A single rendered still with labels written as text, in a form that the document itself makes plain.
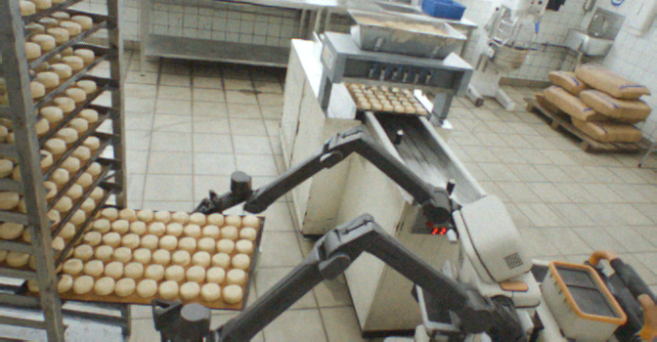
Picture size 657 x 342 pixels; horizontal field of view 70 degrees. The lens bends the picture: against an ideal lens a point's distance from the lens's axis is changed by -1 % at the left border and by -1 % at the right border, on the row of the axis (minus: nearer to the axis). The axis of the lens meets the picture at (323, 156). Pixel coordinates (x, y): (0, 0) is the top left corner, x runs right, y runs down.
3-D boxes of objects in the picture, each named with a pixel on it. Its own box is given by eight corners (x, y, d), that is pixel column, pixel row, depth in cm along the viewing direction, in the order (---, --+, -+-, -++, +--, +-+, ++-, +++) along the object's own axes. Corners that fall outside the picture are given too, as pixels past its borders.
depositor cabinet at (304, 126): (276, 140, 382) (291, 39, 341) (360, 146, 400) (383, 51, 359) (298, 245, 275) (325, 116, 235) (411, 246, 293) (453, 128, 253)
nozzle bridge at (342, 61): (313, 91, 262) (324, 31, 245) (430, 103, 280) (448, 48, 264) (324, 117, 234) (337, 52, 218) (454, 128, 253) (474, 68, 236)
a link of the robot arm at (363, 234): (365, 221, 97) (357, 197, 106) (322, 265, 100) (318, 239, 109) (501, 319, 111) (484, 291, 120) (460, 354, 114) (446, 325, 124)
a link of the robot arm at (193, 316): (225, 367, 109) (228, 340, 117) (232, 329, 105) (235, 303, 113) (172, 363, 107) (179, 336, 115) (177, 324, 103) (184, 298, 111)
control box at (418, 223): (407, 229, 190) (416, 200, 183) (459, 230, 196) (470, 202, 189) (410, 235, 187) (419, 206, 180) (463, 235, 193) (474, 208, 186)
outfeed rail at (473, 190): (355, 47, 354) (357, 38, 350) (359, 47, 355) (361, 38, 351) (477, 208, 186) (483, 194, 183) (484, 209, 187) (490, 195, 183)
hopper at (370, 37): (339, 34, 246) (345, 8, 239) (436, 47, 260) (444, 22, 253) (353, 52, 222) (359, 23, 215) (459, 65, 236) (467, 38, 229)
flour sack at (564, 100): (537, 96, 539) (543, 82, 530) (564, 98, 554) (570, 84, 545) (584, 125, 481) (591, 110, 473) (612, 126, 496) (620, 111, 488)
